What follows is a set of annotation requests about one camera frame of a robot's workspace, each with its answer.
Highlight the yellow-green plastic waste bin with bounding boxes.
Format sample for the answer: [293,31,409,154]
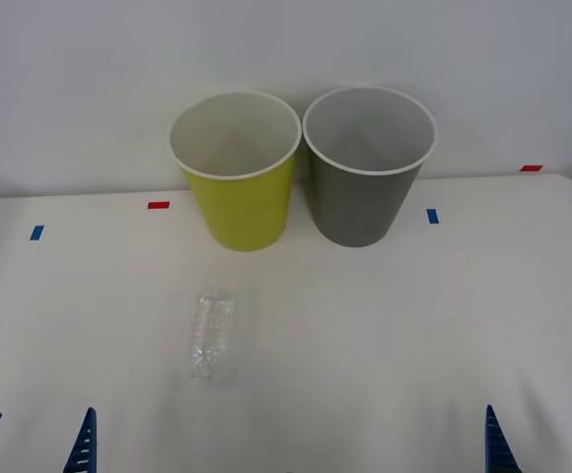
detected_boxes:
[168,89,303,253]

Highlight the grey plastic waste bin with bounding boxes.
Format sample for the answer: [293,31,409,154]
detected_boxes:
[302,85,438,249]

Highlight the clear plastic bottle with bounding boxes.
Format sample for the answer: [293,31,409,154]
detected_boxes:
[189,287,237,381]

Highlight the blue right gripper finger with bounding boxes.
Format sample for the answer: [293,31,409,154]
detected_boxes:
[484,404,525,473]

